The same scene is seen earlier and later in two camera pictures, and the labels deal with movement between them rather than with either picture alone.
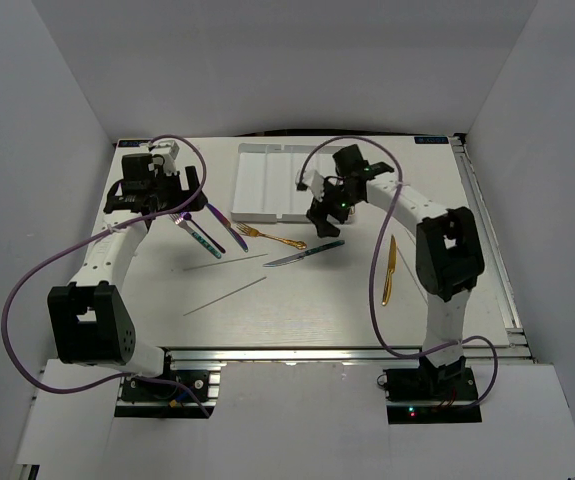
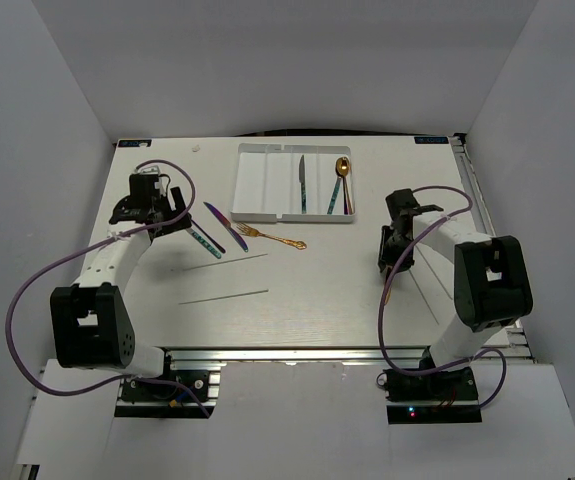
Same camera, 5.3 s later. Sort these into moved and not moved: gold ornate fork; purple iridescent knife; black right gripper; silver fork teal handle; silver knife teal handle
Moved: silver knife teal handle; black right gripper
Not moved: gold ornate fork; silver fork teal handle; purple iridescent knife
